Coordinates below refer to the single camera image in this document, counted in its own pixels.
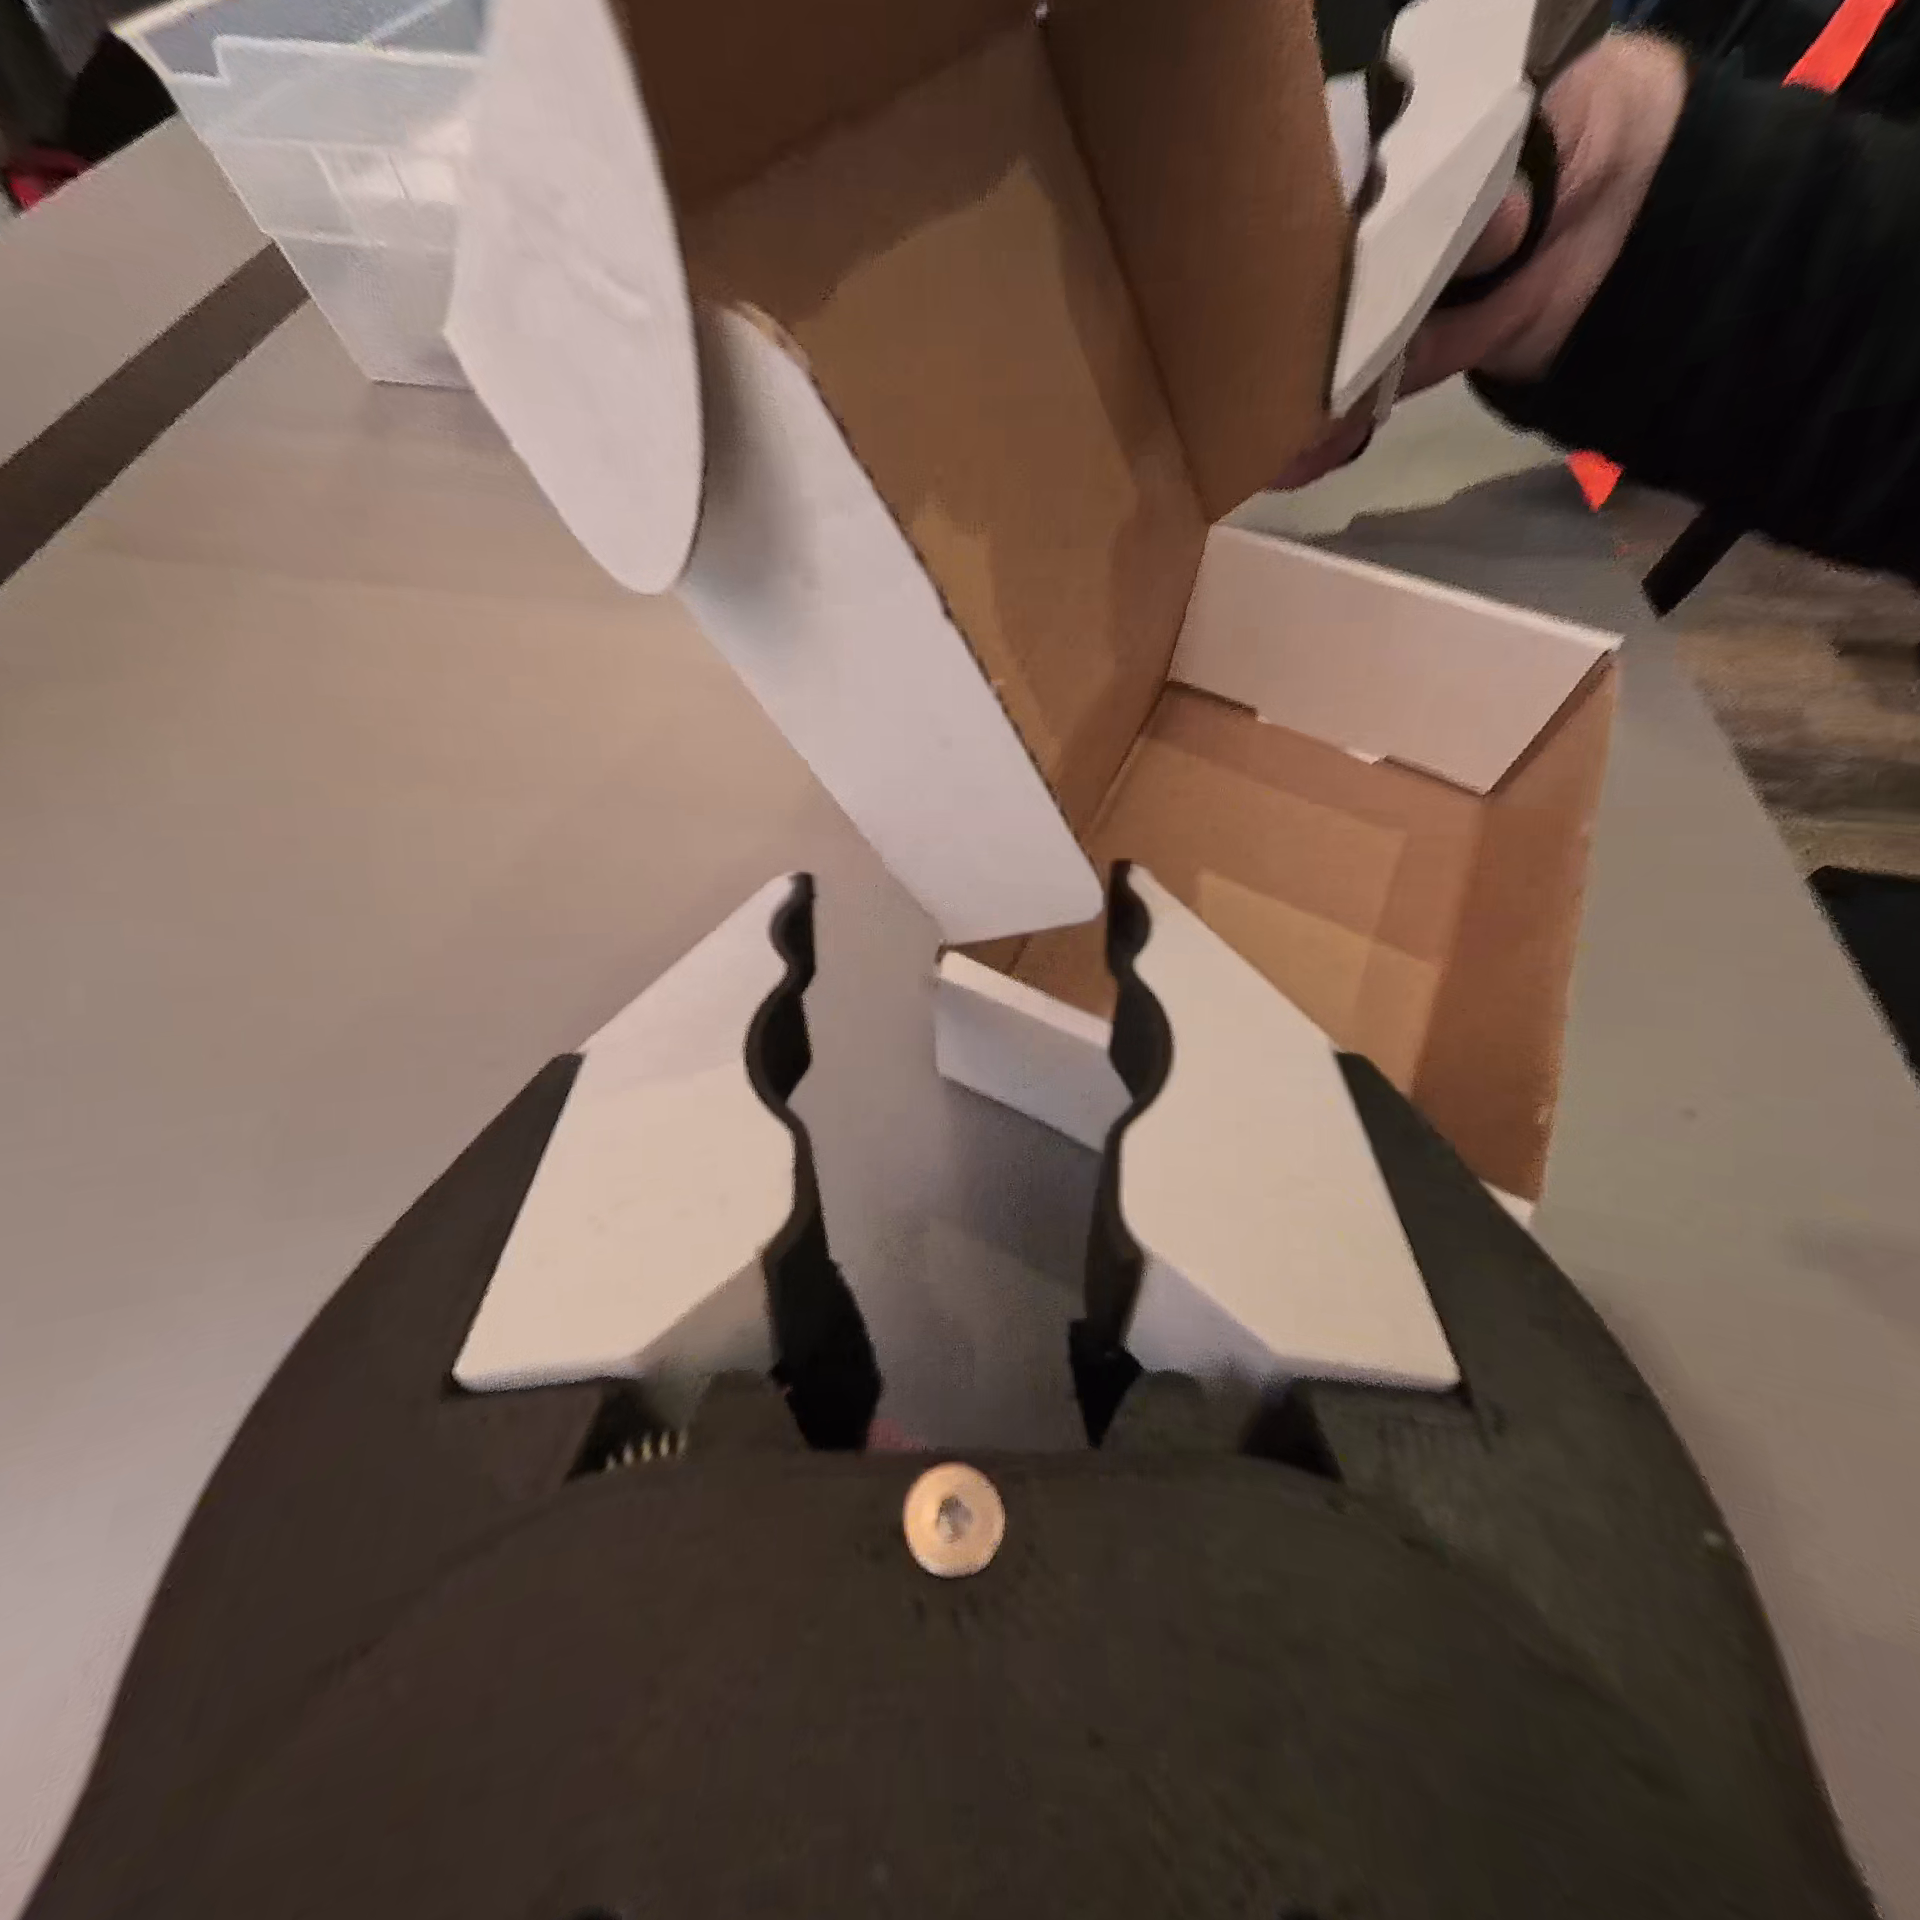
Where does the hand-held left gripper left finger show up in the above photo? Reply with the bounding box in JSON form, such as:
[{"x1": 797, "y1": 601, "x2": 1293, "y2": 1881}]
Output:
[{"x1": 451, "y1": 874, "x2": 822, "y2": 1386}]

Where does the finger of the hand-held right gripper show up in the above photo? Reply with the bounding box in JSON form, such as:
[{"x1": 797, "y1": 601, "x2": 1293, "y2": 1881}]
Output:
[{"x1": 1328, "y1": 0, "x2": 1550, "y2": 424}]

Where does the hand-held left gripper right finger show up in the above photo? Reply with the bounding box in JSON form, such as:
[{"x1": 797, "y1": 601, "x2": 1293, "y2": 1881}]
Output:
[{"x1": 1070, "y1": 859, "x2": 1463, "y2": 1386}]

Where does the white cardboard box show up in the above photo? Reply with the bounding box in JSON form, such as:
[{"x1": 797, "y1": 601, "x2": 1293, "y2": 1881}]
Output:
[{"x1": 442, "y1": 0, "x2": 1626, "y2": 1203}]

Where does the clear plastic bin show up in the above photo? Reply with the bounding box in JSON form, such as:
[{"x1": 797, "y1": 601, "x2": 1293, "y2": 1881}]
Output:
[{"x1": 112, "y1": 0, "x2": 495, "y2": 390}]

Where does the person's right forearm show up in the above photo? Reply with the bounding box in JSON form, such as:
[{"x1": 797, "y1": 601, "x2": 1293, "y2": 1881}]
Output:
[{"x1": 1468, "y1": 0, "x2": 1920, "y2": 579}]

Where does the person's right hand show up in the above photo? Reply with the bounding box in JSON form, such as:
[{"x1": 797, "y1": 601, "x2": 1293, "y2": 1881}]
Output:
[{"x1": 1276, "y1": 30, "x2": 1700, "y2": 491}]

